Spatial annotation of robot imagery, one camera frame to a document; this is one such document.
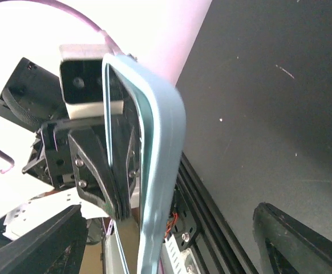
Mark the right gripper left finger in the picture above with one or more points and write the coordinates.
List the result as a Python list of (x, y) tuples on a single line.
[(55, 246)]

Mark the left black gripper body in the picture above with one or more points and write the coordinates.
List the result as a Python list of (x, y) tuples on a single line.
[(50, 159)]

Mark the teal phone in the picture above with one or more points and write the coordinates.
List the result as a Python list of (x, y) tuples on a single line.
[(125, 114)]

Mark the light blue slotted cable duct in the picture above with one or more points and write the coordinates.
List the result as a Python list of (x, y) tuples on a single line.
[(174, 255)]

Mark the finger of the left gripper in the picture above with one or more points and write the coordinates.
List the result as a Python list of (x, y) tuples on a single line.
[(93, 176), (127, 167)]

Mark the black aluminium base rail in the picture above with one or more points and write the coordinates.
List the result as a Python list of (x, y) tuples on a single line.
[(202, 228)]

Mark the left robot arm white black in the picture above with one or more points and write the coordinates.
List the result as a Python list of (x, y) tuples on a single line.
[(33, 96)]

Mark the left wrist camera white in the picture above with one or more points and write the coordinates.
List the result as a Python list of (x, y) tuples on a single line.
[(81, 79)]

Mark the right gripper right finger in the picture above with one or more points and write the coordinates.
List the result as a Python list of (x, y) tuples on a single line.
[(288, 246)]

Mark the light blue phone case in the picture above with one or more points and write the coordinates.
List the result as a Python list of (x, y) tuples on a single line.
[(162, 117)]

